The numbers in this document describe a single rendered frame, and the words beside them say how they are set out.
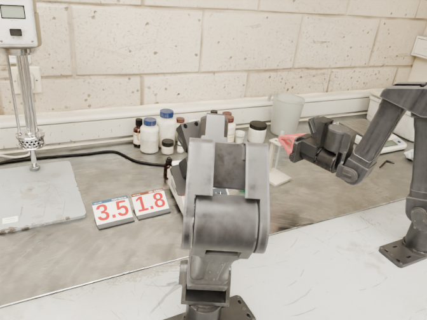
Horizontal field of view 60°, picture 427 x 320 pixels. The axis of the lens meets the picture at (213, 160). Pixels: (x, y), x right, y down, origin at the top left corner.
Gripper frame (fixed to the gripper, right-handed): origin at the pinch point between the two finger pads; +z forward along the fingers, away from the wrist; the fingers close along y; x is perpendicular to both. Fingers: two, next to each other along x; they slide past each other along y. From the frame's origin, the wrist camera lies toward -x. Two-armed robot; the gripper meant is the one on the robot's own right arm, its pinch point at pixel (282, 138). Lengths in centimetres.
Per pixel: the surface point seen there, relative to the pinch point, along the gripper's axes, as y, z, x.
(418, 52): -116, 13, -16
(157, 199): 40.4, 6.8, 11.7
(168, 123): 18.3, 34.7, 4.2
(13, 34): 66, 22, -29
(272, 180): 2.8, -1.2, 13.4
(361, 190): -18.6, -20.5, 14.4
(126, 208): 49, 8, 12
